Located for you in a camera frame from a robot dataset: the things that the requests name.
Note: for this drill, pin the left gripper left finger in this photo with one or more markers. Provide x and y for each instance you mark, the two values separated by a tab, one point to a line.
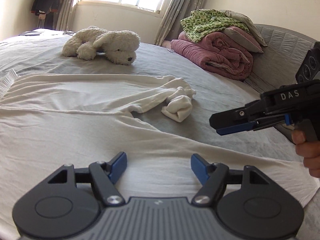
104	176

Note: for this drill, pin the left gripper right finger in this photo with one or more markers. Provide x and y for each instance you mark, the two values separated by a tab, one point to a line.
213	179

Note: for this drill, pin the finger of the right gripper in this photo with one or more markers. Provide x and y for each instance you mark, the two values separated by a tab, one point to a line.
241	118
240	129

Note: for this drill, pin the white cotton pants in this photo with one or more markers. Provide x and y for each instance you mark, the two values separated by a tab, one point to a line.
48	120

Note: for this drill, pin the person right hand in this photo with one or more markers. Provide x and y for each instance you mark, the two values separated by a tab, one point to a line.
310	151

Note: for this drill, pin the maroon folded quilt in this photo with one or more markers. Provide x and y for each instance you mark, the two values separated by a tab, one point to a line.
216	53

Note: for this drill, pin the grey pink pillow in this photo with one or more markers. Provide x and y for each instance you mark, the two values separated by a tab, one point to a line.
243	38

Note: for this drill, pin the green patterned blanket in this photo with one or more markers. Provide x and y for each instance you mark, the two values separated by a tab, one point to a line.
202	22

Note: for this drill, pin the white plush dog toy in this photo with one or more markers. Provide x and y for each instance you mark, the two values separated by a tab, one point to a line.
119	47

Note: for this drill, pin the right grey curtain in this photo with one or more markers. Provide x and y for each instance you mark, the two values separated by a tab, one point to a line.
170	26

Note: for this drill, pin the grey bed sheet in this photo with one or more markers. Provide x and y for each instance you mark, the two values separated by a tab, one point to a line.
32	55

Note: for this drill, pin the grey patterned curtain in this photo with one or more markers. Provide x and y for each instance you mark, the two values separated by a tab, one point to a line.
66	15

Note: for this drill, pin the dark flat item on bed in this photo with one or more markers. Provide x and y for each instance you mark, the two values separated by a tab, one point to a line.
30	33

